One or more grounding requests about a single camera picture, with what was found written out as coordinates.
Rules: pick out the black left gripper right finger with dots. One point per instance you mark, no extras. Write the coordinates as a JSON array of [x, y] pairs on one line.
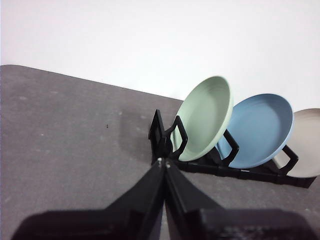
[[212, 222]]

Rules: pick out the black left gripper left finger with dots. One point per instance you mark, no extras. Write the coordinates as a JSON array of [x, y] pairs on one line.
[[120, 220]]

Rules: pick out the green plate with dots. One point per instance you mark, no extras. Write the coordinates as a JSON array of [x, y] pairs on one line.
[[205, 117]]

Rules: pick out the black plate rack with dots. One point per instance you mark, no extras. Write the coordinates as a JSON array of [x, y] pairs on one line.
[[250, 175]]

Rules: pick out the blue plate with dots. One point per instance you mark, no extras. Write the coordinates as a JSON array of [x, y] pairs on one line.
[[260, 130]]

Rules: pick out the beige plate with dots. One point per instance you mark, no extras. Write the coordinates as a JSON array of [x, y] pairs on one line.
[[307, 140]]

